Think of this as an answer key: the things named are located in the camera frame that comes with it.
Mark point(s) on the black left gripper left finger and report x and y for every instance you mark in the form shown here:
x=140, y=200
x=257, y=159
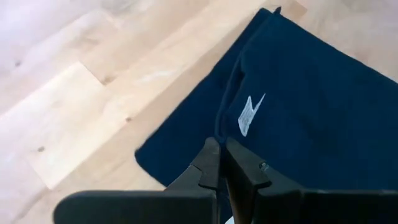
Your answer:
x=140, y=208

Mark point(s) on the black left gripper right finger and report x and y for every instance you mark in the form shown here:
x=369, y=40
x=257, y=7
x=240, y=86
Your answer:
x=311, y=208

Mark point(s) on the navy blue towel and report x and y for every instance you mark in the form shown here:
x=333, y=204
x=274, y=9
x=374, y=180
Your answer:
x=311, y=109

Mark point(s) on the white sewn fabric label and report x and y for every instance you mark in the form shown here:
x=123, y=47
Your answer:
x=247, y=119

